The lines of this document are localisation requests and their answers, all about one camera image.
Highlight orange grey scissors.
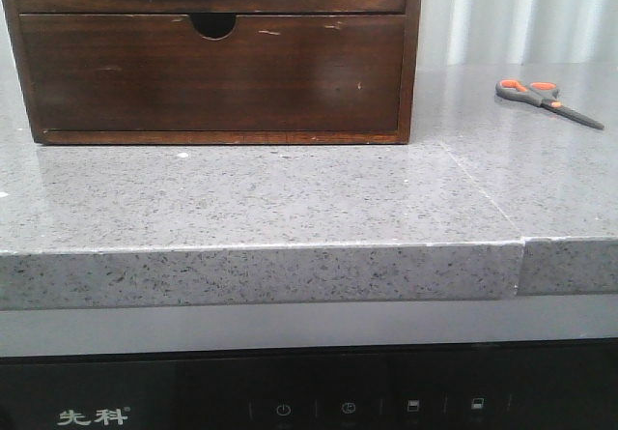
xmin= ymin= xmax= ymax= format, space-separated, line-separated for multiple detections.
xmin=495 ymin=79 xmax=604 ymax=130

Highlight dark wooden drawer cabinet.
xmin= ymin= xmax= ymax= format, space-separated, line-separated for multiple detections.
xmin=2 ymin=0 xmax=421 ymax=145

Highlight black appliance control panel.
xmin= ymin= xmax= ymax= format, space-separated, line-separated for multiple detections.
xmin=1 ymin=338 xmax=617 ymax=429

